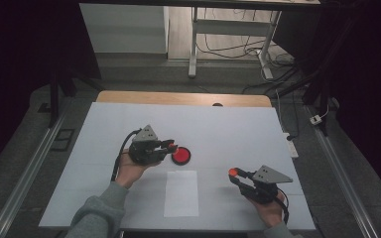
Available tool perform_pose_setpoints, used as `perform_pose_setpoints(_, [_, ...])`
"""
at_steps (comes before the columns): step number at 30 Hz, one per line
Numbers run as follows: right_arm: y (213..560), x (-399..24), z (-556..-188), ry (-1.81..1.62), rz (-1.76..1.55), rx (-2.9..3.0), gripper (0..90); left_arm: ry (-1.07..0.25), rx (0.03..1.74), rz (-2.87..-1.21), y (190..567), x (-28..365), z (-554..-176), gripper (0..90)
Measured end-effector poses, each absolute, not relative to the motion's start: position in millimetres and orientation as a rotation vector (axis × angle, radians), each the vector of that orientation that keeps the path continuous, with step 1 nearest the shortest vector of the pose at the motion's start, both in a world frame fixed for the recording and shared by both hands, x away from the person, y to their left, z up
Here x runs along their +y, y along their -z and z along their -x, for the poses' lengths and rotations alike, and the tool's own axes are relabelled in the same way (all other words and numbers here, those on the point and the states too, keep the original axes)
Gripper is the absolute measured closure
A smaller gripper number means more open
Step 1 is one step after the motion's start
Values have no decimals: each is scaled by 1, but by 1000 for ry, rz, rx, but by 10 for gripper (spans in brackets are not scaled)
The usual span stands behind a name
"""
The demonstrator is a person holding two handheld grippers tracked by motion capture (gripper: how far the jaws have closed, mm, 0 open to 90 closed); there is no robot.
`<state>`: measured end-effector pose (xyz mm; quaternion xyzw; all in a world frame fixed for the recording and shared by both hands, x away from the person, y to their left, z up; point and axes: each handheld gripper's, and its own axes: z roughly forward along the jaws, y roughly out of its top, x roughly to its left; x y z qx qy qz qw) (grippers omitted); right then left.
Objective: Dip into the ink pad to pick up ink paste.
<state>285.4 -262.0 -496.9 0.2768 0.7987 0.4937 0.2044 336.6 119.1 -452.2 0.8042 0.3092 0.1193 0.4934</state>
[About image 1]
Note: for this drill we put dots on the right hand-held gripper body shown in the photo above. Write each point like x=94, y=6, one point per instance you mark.
x=261, y=191

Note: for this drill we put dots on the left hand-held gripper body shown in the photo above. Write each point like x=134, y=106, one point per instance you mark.
x=144, y=152

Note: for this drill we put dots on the orange stamp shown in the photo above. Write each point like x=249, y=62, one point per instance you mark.
x=171, y=145

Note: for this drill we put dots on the round red ink pad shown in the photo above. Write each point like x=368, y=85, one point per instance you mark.
x=183, y=157

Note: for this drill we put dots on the white paper sheet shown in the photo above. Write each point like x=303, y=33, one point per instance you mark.
x=181, y=195

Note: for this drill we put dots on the person's right hand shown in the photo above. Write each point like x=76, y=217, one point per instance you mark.
x=273, y=213

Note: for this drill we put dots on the person's left hand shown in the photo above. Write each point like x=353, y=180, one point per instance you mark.
x=129, y=173

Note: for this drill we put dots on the white table cover sheet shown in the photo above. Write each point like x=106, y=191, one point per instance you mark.
x=228, y=132

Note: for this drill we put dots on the white power strip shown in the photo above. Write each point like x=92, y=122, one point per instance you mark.
x=292, y=150

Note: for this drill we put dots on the black floor socket cover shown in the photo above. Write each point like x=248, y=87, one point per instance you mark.
x=64, y=135

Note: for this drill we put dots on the black stand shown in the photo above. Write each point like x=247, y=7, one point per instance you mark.
x=320, y=95
x=53, y=99

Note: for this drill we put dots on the white cabinet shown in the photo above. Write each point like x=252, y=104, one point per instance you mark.
x=125, y=29

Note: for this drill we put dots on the dark curtain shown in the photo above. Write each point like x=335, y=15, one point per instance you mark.
x=370, y=82
x=13, y=66

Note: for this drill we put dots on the metal floor rail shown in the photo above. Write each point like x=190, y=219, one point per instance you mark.
x=344, y=185
x=23, y=185

